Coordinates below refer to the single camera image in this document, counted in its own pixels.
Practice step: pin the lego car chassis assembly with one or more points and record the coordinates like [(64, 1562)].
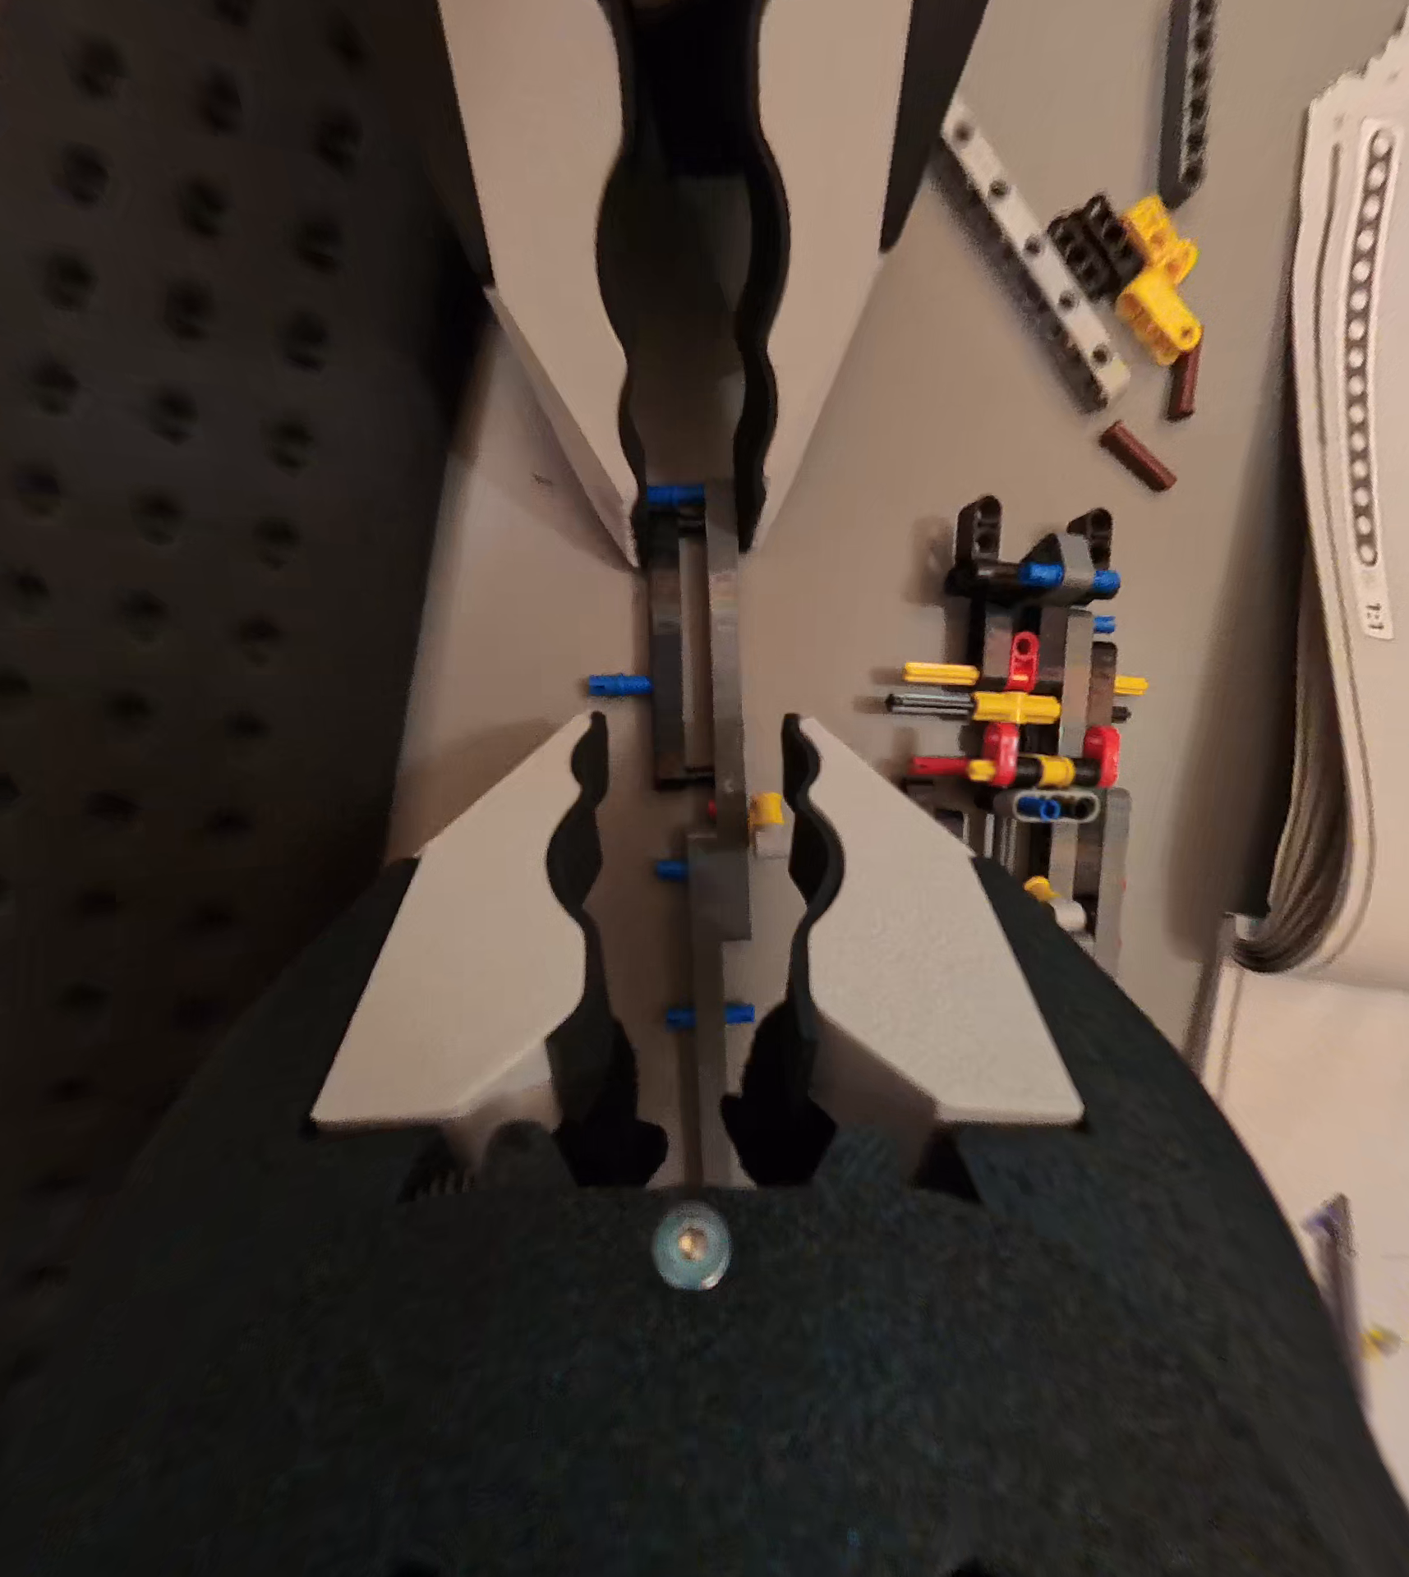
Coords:
[(1074, 652)]

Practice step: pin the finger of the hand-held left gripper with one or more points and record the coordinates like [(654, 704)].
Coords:
[(839, 184), (532, 184)]

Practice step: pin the yellow lego connector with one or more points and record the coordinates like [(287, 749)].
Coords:
[(1159, 295)]

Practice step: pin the brown lego axle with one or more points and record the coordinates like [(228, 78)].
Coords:
[(1187, 379), (1138, 455)]

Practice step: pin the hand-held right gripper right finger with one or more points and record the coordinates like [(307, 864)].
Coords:
[(938, 985)]

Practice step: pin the blue lego pin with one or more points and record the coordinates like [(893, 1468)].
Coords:
[(618, 685)]

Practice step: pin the white lego beam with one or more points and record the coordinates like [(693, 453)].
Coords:
[(1031, 253)]

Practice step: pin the long dark grey lego beam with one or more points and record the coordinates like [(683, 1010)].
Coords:
[(723, 616)]

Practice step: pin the short black lego beam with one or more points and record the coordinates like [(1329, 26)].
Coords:
[(1189, 98)]

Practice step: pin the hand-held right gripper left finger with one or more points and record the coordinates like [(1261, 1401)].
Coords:
[(458, 985)]

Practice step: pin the black lego connector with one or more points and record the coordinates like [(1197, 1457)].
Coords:
[(1092, 246)]

